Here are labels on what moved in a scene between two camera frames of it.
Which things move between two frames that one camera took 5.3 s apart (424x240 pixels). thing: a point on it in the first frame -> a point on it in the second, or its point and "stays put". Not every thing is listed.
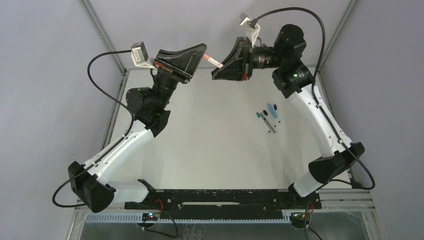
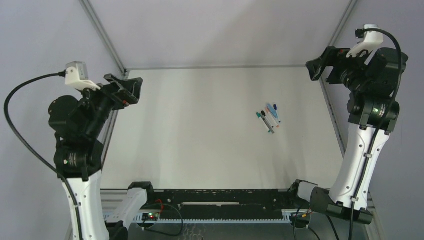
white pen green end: (258, 115) stays put
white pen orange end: (215, 63) -> (267, 109)
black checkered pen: (268, 123) stays put
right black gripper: (247, 57) -> (331, 69)
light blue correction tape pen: (271, 108) stays put
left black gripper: (171, 72) -> (120, 96)
